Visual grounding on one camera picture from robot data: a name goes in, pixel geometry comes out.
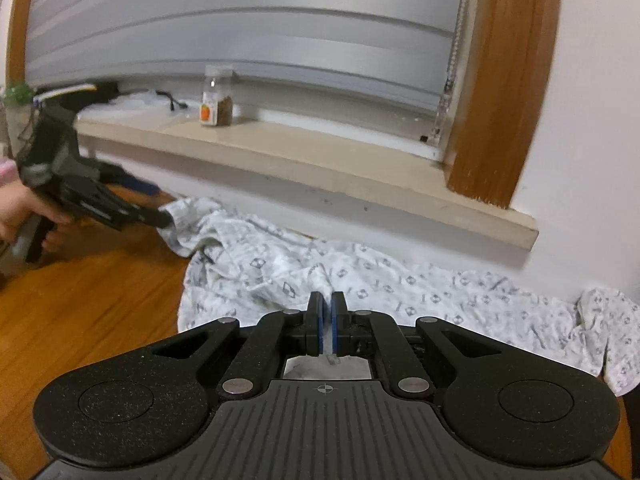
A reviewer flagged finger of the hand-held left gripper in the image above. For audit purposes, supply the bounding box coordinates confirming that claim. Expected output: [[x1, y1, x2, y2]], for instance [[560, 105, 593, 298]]
[[125, 202, 174, 231], [97, 162, 158, 196]]

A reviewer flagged person's left hand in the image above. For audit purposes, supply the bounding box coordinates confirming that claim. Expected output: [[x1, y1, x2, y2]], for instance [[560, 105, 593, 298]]
[[0, 181, 74, 255]]

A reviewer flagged wooden window frame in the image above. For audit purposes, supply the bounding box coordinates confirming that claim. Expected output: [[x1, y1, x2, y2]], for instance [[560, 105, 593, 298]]
[[5, 0, 562, 209]]

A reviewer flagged grey window blind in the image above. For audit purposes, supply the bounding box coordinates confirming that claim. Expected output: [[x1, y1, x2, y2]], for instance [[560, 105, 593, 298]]
[[25, 0, 467, 113]]

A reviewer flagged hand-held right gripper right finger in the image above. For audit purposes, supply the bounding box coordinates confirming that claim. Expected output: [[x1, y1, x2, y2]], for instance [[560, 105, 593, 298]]
[[330, 291, 503, 401]]

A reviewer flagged beige window sill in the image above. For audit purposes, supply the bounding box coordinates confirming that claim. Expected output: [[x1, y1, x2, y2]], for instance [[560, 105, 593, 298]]
[[75, 104, 540, 251]]

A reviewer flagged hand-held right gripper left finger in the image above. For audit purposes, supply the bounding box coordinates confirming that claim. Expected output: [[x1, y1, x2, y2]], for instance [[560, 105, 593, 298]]
[[150, 291, 329, 401]]

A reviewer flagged glass jar with orange label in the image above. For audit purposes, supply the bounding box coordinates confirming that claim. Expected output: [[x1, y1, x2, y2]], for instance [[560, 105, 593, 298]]
[[200, 65, 235, 127]]

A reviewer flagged green-capped container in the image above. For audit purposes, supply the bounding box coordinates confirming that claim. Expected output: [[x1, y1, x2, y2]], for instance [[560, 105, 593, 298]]
[[2, 81, 37, 161]]

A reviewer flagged white patterned garment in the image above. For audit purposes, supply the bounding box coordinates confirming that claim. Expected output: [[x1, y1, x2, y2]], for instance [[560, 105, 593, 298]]
[[157, 196, 640, 397]]

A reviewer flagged black cable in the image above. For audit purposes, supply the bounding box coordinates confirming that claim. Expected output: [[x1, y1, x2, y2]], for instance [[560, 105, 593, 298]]
[[155, 89, 190, 113]]

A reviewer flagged black yellow-edged case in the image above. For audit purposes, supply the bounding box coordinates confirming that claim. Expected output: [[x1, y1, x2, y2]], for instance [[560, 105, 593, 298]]
[[35, 80, 119, 107]]

